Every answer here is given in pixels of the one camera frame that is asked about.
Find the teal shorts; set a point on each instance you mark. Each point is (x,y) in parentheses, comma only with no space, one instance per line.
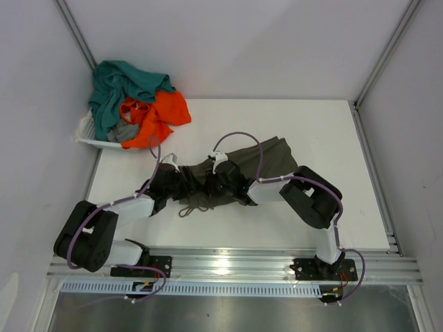
(113,81)

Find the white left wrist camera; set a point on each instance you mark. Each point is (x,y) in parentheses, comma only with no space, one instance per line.
(170,162)

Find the aluminium mounting rail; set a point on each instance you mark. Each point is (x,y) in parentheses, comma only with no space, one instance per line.
(272,266)

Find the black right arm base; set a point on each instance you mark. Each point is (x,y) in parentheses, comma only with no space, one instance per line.
(313,269)

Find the orange shorts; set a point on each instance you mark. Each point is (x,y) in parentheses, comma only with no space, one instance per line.
(154,119)

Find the grey shorts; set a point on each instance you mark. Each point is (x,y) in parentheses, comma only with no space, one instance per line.
(123,132)

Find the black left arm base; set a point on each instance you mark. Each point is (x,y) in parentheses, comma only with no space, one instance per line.
(162,263)

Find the white slotted cable duct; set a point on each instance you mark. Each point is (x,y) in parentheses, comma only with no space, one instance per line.
(194,288)

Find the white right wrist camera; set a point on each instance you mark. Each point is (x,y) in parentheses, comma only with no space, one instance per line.
(217,157)

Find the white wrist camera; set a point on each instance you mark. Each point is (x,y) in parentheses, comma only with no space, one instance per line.
(170,162)
(217,157)

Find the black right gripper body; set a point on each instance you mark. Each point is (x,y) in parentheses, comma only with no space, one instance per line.
(216,187)

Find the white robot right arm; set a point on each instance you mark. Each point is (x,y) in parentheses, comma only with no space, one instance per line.
(316,201)

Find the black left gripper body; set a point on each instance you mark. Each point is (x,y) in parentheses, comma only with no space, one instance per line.
(178,189)

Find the olive green shorts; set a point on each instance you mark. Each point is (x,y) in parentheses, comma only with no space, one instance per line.
(277,161)

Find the white plastic laundry basket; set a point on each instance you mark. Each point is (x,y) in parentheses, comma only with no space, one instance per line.
(86,133)

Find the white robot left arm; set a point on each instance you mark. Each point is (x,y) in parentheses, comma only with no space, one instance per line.
(87,239)

